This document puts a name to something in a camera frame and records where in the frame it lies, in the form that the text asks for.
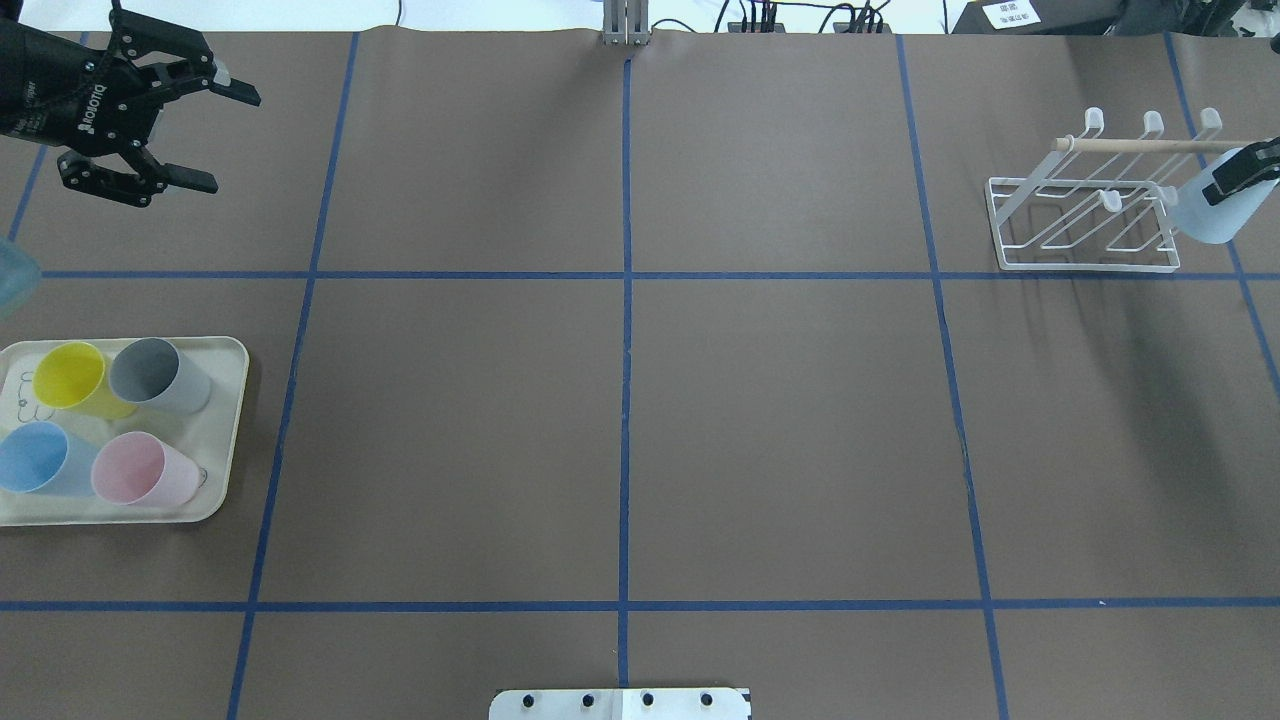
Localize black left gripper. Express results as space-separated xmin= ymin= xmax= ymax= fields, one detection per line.
xmin=1 ymin=8 xmax=261 ymax=208

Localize light blue plastic cup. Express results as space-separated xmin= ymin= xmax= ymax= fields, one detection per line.
xmin=1167 ymin=145 xmax=1277 ymax=243

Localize wooden rack dowel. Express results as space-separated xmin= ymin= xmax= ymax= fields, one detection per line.
xmin=1052 ymin=136 xmax=1254 ymax=154

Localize grey plastic cup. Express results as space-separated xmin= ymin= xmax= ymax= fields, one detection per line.
xmin=108 ymin=337 xmax=212 ymax=415

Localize yellow plastic cup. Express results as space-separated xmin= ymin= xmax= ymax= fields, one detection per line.
xmin=32 ymin=341 xmax=137 ymax=420

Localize pink plastic cup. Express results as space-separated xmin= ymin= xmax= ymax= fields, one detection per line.
xmin=90 ymin=430 xmax=204 ymax=509

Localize cream plastic tray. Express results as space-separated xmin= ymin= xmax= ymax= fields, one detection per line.
xmin=1 ymin=336 xmax=250 ymax=527

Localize black box with label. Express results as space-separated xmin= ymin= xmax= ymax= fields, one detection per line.
xmin=948 ymin=1 xmax=1126 ymax=36

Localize white wire cup rack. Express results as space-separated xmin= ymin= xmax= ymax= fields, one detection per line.
xmin=984 ymin=108 xmax=1194 ymax=274

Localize black power strip cables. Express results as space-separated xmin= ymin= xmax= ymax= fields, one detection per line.
xmin=716 ymin=0 xmax=896 ymax=36

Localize aluminium frame post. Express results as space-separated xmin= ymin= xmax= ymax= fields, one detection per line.
xmin=602 ymin=0 xmax=652 ymax=47

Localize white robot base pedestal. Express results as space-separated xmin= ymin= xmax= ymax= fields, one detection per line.
xmin=488 ymin=687 xmax=753 ymax=719

